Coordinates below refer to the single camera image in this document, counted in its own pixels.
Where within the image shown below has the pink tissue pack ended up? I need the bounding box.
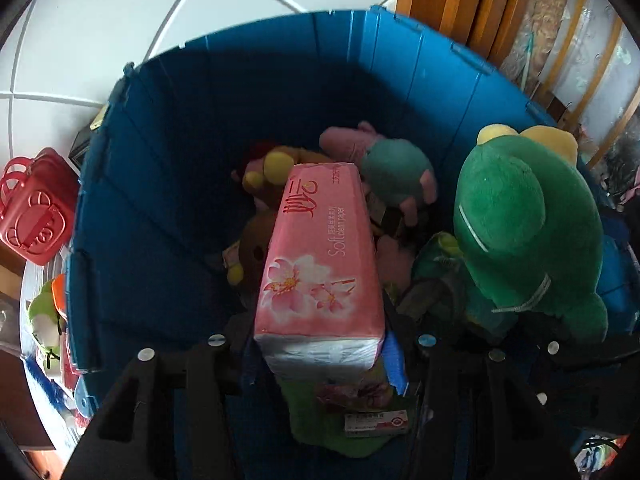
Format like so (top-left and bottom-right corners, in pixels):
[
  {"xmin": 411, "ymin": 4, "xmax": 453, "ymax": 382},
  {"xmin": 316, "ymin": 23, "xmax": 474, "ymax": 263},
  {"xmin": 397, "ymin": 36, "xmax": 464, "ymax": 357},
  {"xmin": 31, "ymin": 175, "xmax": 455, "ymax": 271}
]
[{"xmin": 254, "ymin": 162, "xmax": 385, "ymax": 382}]

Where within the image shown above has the blue plastic crate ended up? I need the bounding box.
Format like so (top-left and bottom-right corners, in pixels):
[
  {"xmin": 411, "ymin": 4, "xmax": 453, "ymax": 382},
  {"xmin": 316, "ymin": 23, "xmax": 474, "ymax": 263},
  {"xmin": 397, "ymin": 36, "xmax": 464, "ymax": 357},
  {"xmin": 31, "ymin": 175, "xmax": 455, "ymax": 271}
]
[{"xmin": 66, "ymin": 9, "xmax": 552, "ymax": 415}]

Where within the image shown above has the green white plush toy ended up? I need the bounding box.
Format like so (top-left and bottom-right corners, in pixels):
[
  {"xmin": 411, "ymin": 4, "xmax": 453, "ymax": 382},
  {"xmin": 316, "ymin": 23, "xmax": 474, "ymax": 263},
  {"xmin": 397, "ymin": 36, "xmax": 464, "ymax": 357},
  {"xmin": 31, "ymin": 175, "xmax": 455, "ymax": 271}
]
[{"xmin": 27, "ymin": 280, "xmax": 62, "ymax": 379}]

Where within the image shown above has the orange pouch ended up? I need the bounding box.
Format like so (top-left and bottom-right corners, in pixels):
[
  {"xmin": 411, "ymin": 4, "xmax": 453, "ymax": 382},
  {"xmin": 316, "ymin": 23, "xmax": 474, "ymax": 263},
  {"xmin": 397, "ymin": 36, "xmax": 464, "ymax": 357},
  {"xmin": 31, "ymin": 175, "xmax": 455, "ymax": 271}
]
[{"xmin": 51, "ymin": 273, "xmax": 68, "ymax": 322}]

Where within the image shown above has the green frog plush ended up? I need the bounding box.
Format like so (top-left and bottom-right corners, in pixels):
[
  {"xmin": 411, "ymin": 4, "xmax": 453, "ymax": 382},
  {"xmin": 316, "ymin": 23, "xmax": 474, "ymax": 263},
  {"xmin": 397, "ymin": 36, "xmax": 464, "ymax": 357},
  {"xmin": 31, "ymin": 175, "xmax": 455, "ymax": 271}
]
[{"xmin": 454, "ymin": 124, "xmax": 608, "ymax": 344}]

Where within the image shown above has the teal pink plush toy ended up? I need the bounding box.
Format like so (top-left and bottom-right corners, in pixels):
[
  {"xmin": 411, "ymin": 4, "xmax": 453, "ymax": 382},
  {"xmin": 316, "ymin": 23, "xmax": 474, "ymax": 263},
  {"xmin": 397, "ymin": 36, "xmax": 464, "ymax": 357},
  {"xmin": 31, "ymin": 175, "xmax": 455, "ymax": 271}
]
[{"xmin": 319, "ymin": 122, "xmax": 437, "ymax": 226}]

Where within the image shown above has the red bear suitcase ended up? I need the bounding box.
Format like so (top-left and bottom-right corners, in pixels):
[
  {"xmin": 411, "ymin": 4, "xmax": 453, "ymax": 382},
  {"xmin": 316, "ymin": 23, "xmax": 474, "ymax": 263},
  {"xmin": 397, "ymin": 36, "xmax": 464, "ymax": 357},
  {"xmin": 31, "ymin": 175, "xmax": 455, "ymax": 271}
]
[{"xmin": 1, "ymin": 148, "xmax": 80, "ymax": 266}]

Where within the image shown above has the black gift box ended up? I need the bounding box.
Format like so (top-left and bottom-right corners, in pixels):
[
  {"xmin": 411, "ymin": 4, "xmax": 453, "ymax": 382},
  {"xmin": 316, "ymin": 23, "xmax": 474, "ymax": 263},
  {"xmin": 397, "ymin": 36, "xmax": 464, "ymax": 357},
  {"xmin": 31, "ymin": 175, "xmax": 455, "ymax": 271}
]
[{"xmin": 68, "ymin": 103, "xmax": 110, "ymax": 171}]

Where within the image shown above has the wooden slat screen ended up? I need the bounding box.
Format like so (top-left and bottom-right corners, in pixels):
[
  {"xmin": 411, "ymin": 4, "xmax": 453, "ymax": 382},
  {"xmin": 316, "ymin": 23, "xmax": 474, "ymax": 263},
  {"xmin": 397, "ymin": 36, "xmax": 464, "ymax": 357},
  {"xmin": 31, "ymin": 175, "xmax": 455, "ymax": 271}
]
[{"xmin": 395, "ymin": 0, "xmax": 639, "ymax": 169}]

